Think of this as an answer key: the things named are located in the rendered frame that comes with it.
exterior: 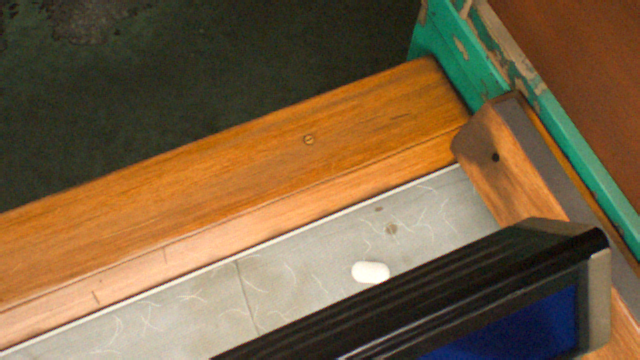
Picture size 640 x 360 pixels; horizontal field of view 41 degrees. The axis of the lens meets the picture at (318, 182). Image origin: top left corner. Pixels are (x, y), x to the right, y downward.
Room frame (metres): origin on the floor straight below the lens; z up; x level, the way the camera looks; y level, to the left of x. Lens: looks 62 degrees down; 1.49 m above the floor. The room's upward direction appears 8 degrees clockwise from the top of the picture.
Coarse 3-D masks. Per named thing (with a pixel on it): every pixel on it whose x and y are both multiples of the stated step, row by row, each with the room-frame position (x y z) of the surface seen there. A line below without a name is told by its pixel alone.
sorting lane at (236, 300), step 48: (432, 192) 0.40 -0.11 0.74; (288, 240) 0.33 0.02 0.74; (336, 240) 0.34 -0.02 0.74; (384, 240) 0.34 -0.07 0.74; (432, 240) 0.35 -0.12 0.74; (192, 288) 0.27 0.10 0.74; (240, 288) 0.28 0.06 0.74; (288, 288) 0.28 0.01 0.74; (336, 288) 0.29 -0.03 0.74; (48, 336) 0.21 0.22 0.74; (96, 336) 0.21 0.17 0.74; (144, 336) 0.22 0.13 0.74; (192, 336) 0.23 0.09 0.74; (240, 336) 0.23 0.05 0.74
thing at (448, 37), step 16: (432, 0) 0.58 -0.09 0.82; (448, 0) 0.56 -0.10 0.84; (432, 16) 0.57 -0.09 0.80; (448, 16) 0.55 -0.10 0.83; (416, 32) 0.59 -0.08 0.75; (432, 32) 0.57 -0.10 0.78; (448, 32) 0.55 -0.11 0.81; (464, 32) 0.53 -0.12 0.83; (416, 48) 0.58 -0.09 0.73; (432, 48) 0.56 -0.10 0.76; (448, 48) 0.54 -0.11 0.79; (464, 48) 0.52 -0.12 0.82; (480, 48) 0.51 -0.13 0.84; (448, 64) 0.54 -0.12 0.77; (464, 64) 0.52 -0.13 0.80; (480, 64) 0.50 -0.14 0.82; (464, 80) 0.51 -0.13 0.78; (480, 80) 0.49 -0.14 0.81; (496, 80) 0.48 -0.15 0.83; (464, 96) 0.50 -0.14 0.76; (480, 96) 0.49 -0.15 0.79; (496, 96) 0.47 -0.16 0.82
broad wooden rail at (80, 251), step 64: (256, 128) 0.43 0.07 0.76; (320, 128) 0.44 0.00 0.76; (384, 128) 0.45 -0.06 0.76; (448, 128) 0.46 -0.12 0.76; (64, 192) 0.34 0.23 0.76; (128, 192) 0.35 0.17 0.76; (192, 192) 0.35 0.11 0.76; (256, 192) 0.36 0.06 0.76; (320, 192) 0.37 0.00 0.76; (384, 192) 0.39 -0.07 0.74; (0, 256) 0.27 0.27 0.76; (64, 256) 0.27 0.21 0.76; (128, 256) 0.28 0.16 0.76; (192, 256) 0.30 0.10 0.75; (0, 320) 0.21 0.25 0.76; (64, 320) 0.22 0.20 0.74
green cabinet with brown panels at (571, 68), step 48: (480, 0) 0.53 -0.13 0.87; (528, 0) 0.50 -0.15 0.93; (576, 0) 0.46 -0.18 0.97; (624, 0) 0.43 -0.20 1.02; (528, 48) 0.48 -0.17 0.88; (576, 48) 0.44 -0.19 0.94; (624, 48) 0.41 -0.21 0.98; (528, 96) 0.44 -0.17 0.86; (576, 96) 0.42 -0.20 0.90; (624, 96) 0.39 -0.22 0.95; (576, 144) 0.39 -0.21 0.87; (624, 144) 0.37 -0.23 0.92; (624, 192) 0.35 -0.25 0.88; (624, 240) 0.32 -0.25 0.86
